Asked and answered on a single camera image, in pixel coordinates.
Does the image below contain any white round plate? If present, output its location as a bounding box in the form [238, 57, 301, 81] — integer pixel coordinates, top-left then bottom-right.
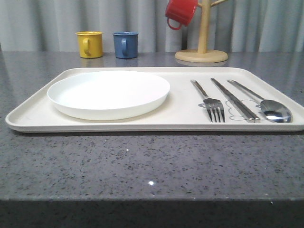
[47, 70, 171, 121]

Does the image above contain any stainless steel fork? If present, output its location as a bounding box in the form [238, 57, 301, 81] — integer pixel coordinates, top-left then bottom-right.
[191, 79, 225, 123]

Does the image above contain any stainless steel spoon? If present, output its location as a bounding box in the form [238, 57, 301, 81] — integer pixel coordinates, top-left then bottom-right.
[227, 79, 293, 123]

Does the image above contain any cream rabbit serving tray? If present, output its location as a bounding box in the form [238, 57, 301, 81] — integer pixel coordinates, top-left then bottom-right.
[6, 67, 304, 133]

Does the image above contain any blue enamel mug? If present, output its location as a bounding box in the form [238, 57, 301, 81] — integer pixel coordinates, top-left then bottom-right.
[113, 31, 139, 59]

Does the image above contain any wooden mug tree stand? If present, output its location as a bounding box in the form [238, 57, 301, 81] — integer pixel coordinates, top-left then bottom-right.
[175, 0, 228, 63]

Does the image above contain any yellow enamel mug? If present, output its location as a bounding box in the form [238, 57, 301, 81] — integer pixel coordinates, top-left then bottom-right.
[76, 31, 103, 58]

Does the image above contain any red enamel mug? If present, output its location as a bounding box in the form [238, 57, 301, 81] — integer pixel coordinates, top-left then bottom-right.
[165, 0, 198, 30]

